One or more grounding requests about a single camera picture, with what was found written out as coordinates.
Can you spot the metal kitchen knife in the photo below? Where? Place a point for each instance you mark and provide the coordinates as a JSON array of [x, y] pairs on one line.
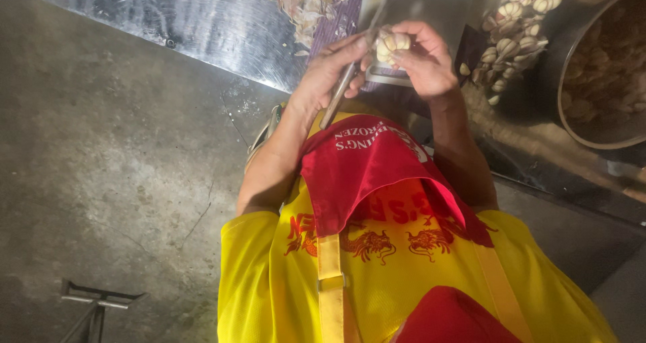
[[339, 91]]

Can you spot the pile of garlic bulbs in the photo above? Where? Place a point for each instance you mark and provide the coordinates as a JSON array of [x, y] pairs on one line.
[[509, 45]]

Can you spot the grey metal stand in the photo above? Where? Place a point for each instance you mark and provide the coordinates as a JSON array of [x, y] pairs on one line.
[[96, 302]]

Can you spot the person's right hand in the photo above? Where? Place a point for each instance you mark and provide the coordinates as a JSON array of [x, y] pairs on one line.
[[429, 65]]

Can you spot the yellow printed shirt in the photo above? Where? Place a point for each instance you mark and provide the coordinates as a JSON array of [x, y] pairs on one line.
[[393, 277]]

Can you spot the heap of peeled garlic cloves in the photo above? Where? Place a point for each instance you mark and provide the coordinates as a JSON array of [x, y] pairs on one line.
[[605, 70]]

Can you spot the person's left hand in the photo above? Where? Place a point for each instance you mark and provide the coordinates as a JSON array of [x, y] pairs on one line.
[[323, 78]]

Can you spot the large round metal pot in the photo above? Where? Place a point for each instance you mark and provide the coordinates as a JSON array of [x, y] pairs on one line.
[[550, 55]]

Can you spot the white garlic bulb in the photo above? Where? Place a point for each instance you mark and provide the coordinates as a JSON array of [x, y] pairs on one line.
[[391, 45]]

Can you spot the heap of garlic peels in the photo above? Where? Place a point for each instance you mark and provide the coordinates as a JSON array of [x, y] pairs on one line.
[[308, 5]]

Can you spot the beige sandal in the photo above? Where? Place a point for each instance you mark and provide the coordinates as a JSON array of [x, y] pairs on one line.
[[262, 136]]

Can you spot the purple ribbed mat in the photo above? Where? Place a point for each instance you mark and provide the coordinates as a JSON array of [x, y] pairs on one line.
[[338, 22]]

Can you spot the grey cutting board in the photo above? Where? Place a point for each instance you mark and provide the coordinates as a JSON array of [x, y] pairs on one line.
[[429, 0]]

